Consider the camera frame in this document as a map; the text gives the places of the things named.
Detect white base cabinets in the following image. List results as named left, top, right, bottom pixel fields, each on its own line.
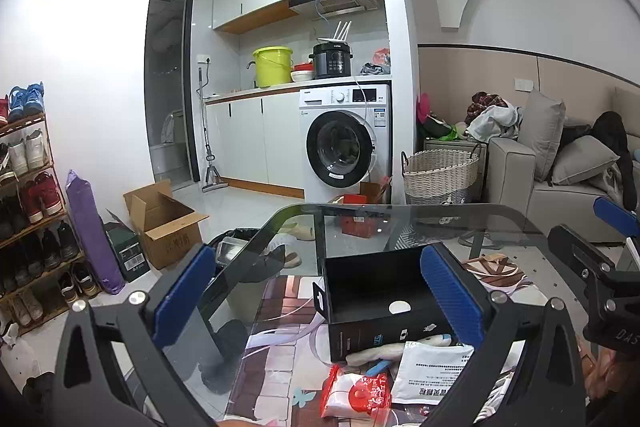
left=205, top=89, right=306, bottom=200

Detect red and white tissue packet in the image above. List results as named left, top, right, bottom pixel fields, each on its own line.
left=320, top=364, right=396, bottom=420

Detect red box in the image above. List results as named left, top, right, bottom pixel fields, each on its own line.
left=340, top=177, right=393, bottom=238

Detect dark green box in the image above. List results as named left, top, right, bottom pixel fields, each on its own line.
left=104, top=209, right=151, bottom=283

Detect black cardboard box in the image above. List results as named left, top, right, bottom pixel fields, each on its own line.
left=312, top=244, right=483, bottom=364

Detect open brown cardboard box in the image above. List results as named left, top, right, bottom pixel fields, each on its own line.
left=123, top=179, right=210, bottom=270

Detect grey sofa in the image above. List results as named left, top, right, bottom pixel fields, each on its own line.
left=487, top=87, right=640, bottom=245

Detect yellow-green plastic bucket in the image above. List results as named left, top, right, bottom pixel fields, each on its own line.
left=251, top=46, right=295, bottom=88

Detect white sock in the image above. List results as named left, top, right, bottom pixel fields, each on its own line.
left=345, top=334, right=453, bottom=367

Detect grey square pillow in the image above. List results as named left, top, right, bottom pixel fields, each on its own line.
left=519, top=88, right=567, bottom=168
left=551, top=135, right=621, bottom=186

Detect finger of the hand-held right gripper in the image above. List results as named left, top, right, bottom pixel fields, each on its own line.
left=546, top=224, right=620, bottom=305
left=593, top=196, right=640, bottom=242

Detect mop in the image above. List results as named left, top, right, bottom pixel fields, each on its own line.
left=197, top=67, right=228, bottom=194

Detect white router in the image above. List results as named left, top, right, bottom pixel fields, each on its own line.
left=317, top=21, right=353, bottom=44

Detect black jacket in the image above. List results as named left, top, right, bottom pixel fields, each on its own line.
left=560, top=111, right=638, bottom=212

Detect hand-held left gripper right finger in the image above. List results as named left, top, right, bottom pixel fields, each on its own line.
left=419, top=243, right=586, bottom=427

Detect white washing machine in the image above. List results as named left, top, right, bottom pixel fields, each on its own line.
left=299, top=83, right=393, bottom=204

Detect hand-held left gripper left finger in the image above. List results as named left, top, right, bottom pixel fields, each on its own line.
left=52, top=243, right=226, bottom=427

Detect glass door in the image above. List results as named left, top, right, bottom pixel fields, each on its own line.
left=144, top=0, right=195, bottom=188

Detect black pressure cooker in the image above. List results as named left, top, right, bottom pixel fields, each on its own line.
left=309, top=41, right=355, bottom=80

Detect white printed packet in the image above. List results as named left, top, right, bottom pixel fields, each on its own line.
left=390, top=341, right=475, bottom=405

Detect orange plastic packet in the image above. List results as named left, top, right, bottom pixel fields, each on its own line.
left=577, top=339, right=616, bottom=403

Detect pile of clothes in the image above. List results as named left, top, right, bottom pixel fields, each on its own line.
left=464, top=91, right=522, bottom=144

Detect black trash bin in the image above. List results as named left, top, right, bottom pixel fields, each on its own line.
left=206, top=227, right=286, bottom=288

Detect shoe rack with shoes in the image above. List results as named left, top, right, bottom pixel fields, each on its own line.
left=0, top=82, right=101, bottom=328

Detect wicker laundry basket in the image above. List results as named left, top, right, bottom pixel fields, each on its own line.
left=401, top=144, right=487, bottom=206

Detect purple rolled mat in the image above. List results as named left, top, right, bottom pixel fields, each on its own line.
left=65, top=169, right=126, bottom=295

